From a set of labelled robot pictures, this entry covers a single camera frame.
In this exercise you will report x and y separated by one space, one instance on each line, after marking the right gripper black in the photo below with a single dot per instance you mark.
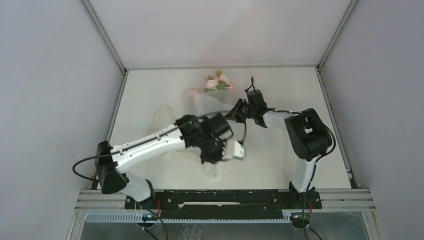
235 113

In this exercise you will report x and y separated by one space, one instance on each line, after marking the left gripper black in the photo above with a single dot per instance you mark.
219 157

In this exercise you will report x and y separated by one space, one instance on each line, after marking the translucent white wrapping paper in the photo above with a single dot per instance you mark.
208 102

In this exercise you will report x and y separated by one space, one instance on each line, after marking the cream printed ribbon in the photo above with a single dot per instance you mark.
164 117

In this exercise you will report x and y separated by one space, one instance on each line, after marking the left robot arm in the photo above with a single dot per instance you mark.
113 163

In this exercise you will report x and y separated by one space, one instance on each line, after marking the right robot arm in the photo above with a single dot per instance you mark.
311 139

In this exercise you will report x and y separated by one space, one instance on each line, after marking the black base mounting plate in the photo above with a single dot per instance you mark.
227 204

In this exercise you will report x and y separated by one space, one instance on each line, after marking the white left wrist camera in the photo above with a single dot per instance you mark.
233 149

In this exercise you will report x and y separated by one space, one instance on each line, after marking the white slotted cable duct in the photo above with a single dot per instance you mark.
127 217

